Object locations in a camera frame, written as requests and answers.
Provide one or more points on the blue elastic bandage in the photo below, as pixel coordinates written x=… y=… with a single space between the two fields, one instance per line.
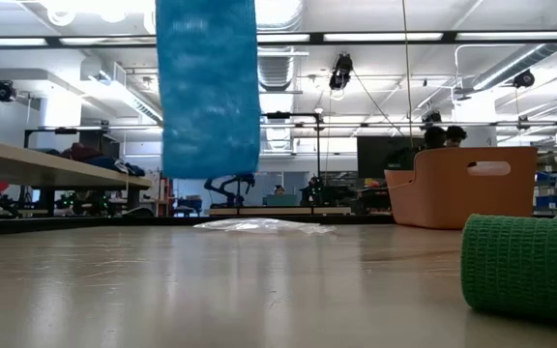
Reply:
x=208 y=96

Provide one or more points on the orange plastic bin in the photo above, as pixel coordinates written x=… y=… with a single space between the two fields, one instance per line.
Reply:
x=452 y=193

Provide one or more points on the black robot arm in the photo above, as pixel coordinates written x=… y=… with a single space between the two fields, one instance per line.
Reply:
x=235 y=193
x=314 y=191

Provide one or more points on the green elastic bandage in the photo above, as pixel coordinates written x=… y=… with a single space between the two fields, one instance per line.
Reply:
x=525 y=266

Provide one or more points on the teal box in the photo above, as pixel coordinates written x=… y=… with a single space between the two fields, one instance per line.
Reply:
x=281 y=200

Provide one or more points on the long wooden table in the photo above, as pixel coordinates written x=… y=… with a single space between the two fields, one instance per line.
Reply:
x=278 y=211

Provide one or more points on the clear plastic bag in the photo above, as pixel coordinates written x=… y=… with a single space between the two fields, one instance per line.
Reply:
x=259 y=225

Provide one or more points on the large black screen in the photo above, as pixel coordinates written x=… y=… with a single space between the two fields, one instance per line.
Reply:
x=375 y=154

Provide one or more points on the black ceiling spotlight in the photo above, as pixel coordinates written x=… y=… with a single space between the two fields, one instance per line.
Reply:
x=5 y=92
x=432 y=117
x=524 y=78

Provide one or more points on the dark clothes pile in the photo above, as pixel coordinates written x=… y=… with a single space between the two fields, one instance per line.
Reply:
x=82 y=152

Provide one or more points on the wooden workbench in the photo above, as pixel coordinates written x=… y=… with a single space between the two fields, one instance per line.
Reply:
x=41 y=166

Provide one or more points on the thin black station frame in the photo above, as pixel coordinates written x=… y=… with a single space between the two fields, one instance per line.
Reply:
x=66 y=130
x=278 y=116

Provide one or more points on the black ceiling camera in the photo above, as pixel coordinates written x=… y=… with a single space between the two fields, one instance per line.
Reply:
x=342 y=70

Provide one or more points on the black frame beam with lights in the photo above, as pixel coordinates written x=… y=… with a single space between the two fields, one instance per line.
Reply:
x=316 y=37

